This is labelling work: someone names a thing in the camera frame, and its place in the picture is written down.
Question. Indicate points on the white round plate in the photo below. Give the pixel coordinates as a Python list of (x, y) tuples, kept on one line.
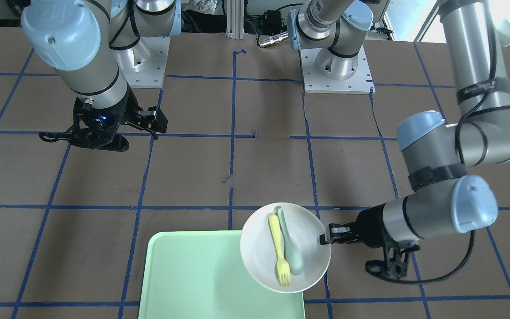
[(258, 249)]

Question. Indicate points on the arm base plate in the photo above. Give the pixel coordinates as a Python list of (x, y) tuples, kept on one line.
[(144, 65), (324, 72)]

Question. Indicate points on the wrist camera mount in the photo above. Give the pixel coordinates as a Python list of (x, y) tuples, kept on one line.
[(394, 266), (97, 131)]

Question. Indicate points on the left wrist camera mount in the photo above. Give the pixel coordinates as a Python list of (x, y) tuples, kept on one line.
[(394, 266)]

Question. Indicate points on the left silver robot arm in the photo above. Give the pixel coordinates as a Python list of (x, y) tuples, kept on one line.
[(446, 199)]

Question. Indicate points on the pale green spoon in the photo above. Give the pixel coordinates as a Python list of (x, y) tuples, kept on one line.
[(292, 252)]

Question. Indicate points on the silver cable connector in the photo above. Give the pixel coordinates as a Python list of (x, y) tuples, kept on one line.
[(272, 40)]

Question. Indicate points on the aluminium frame post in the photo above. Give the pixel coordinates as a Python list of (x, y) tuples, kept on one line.
[(234, 14)]

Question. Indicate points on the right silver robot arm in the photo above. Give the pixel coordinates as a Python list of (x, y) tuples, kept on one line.
[(99, 49)]

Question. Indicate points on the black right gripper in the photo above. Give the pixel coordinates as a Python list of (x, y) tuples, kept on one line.
[(127, 112)]

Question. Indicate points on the yellow plastic fork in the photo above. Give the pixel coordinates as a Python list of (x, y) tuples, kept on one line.
[(282, 265)]

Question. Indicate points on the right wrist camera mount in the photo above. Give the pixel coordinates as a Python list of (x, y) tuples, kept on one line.
[(97, 131)]

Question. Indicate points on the light green tray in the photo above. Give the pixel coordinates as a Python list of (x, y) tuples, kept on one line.
[(200, 275)]

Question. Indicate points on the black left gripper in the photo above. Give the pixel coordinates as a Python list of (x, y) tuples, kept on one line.
[(370, 227)]

